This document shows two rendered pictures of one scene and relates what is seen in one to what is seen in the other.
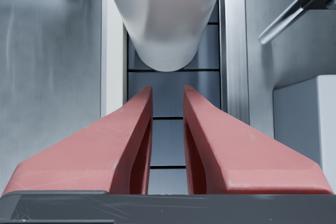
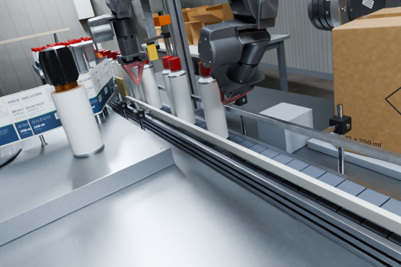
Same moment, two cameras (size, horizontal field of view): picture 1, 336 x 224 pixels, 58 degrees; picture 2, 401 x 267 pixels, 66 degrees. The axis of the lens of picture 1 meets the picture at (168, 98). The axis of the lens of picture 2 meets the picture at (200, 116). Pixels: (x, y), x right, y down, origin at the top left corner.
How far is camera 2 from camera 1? 0.68 m
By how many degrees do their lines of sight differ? 65
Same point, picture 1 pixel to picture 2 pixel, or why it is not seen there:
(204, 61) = (232, 136)
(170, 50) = (221, 114)
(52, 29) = (181, 169)
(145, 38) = (215, 109)
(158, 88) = not seen: hidden behind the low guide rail
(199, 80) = (234, 137)
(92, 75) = (203, 168)
